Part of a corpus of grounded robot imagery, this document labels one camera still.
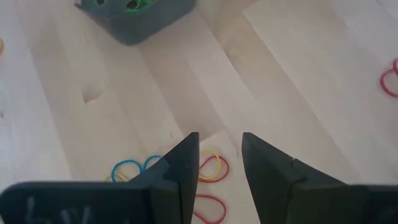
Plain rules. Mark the grey translucent plastic bin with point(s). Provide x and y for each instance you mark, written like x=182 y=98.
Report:
x=140 y=28

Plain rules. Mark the green rubber band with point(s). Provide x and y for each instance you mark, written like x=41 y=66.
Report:
x=138 y=11

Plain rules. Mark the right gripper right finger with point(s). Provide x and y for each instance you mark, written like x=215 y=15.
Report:
x=295 y=202

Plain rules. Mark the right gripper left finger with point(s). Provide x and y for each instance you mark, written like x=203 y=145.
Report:
x=124 y=205

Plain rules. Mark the blue rubber band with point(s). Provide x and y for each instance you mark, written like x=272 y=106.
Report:
x=129 y=160

